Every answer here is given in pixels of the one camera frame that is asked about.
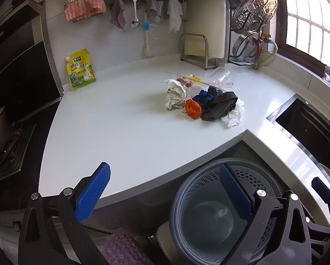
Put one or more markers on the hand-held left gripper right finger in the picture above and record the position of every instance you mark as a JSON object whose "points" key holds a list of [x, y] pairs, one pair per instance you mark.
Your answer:
{"points": [[235, 191]]}

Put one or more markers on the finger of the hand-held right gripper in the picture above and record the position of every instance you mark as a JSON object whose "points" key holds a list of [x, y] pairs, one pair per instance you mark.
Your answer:
{"points": [[321, 233], [322, 189]]}

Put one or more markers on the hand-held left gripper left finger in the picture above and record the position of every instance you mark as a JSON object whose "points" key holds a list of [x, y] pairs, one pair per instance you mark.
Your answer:
{"points": [[93, 193]]}

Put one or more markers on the grey perforated waste bin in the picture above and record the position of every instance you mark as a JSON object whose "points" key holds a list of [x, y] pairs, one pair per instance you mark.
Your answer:
{"points": [[209, 218]]}

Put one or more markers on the white tissue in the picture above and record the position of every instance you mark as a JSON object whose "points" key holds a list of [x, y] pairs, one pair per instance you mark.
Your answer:
{"points": [[234, 114]]}

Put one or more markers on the dark grey cloth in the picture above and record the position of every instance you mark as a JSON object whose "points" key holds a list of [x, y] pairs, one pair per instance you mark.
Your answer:
{"points": [[221, 106]]}

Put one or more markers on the orange peel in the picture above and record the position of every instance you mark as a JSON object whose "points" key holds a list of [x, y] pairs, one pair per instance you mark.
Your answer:
{"points": [[193, 109]]}

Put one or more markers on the white paper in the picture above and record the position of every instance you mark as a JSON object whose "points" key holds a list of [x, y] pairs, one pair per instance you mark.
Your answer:
{"points": [[176, 95]]}

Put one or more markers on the black kitchen sink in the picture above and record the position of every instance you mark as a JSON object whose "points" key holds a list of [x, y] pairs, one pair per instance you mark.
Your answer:
{"points": [[308, 127]]}

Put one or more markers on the purple knit slipper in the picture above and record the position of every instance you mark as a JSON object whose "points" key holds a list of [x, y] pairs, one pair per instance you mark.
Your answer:
{"points": [[123, 249]]}

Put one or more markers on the black gas stove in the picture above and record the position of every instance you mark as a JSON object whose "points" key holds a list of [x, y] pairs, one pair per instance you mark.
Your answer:
{"points": [[13, 151]]}

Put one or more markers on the pink paper strip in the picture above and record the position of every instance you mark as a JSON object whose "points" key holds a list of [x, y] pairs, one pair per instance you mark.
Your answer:
{"points": [[223, 84]]}

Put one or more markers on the red patterned candy wrapper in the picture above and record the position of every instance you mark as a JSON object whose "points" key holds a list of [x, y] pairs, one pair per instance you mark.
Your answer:
{"points": [[185, 80]]}

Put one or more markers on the yellow seasoning pouch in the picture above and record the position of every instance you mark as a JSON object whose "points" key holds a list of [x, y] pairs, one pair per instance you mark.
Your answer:
{"points": [[80, 70]]}

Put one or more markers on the metal cutting board stand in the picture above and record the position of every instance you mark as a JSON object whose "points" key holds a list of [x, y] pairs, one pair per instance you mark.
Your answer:
{"points": [[206, 60]]}

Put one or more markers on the round metal strainer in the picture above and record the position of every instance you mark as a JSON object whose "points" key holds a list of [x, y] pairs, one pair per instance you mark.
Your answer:
{"points": [[245, 48]]}

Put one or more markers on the black pot lid rack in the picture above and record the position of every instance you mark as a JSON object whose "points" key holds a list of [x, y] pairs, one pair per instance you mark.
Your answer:
{"points": [[229, 47]]}

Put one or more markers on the black range hood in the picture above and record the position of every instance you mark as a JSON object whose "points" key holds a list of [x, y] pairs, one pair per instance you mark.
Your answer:
{"points": [[15, 60]]}

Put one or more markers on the wooden framed window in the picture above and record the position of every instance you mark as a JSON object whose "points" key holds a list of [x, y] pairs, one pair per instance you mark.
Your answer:
{"points": [[311, 19]]}

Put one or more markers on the blue bottle brush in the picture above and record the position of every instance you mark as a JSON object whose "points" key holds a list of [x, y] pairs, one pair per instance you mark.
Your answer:
{"points": [[146, 27]]}

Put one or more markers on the metal spoon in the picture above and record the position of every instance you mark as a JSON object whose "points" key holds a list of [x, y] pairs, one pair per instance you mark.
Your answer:
{"points": [[135, 22]]}

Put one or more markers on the white cutting board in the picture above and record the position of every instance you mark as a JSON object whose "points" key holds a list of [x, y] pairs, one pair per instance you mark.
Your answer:
{"points": [[206, 13]]}

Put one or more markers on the hanging grey rag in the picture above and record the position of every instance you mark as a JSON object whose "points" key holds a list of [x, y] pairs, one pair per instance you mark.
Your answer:
{"points": [[152, 9], [118, 13]]}

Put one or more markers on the perforated metal steamer plate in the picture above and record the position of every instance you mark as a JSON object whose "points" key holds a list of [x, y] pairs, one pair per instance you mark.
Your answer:
{"points": [[254, 11]]}

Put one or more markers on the pink sponge cloth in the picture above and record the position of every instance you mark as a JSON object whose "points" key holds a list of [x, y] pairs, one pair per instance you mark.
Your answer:
{"points": [[84, 7]]}

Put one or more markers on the hanging white cloth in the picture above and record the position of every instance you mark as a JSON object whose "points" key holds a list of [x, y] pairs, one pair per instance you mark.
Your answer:
{"points": [[174, 15]]}

